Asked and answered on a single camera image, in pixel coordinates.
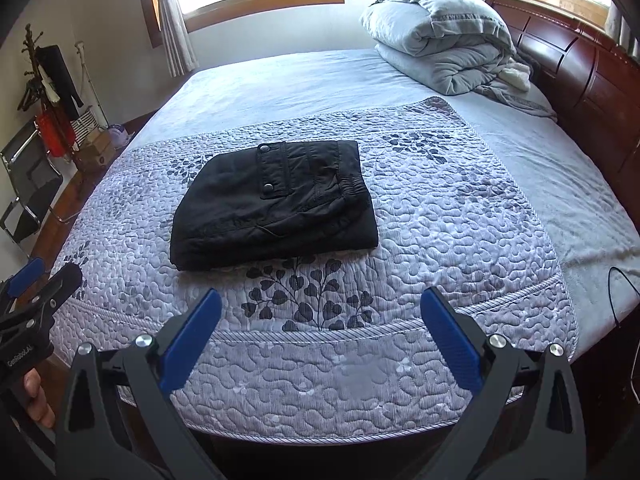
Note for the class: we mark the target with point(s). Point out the white window curtain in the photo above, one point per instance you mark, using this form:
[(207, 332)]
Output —
[(181, 59)]

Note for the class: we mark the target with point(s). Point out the purple round object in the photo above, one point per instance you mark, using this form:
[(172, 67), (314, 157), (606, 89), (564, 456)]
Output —
[(120, 136)]

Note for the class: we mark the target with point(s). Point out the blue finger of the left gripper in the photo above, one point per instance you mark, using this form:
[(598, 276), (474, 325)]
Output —
[(18, 283), (55, 292)]

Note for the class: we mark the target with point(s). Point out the folded grey duvet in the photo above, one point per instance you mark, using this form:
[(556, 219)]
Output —
[(455, 47)]

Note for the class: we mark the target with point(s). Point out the cardboard box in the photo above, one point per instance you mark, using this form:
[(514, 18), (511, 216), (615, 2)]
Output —
[(96, 152)]

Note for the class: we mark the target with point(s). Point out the grey patterned quilted bedspread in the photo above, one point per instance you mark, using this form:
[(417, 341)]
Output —
[(328, 348)]

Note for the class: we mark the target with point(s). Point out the black metal chair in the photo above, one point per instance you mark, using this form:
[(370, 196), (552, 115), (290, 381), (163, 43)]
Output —
[(35, 182)]

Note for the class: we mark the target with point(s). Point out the coat rack with clothes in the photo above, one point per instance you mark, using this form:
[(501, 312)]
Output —
[(50, 86)]

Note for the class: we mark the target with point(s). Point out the grey bed sheet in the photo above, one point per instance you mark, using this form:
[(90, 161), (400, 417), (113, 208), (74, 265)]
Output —
[(589, 228)]

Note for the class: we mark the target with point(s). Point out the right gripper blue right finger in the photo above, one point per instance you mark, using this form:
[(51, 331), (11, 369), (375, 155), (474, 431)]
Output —
[(457, 337)]

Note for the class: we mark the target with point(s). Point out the dark red wooden headboard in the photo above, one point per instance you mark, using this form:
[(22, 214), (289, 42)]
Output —
[(591, 84)]

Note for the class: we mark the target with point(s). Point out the black pants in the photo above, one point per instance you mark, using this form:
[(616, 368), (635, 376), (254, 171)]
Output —
[(278, 200)]

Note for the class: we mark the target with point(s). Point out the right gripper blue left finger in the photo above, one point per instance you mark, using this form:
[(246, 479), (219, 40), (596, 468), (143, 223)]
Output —
[(182, 340)]

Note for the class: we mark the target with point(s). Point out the person's left hand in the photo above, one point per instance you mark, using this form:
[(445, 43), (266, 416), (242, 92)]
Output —
[(37, 407)]

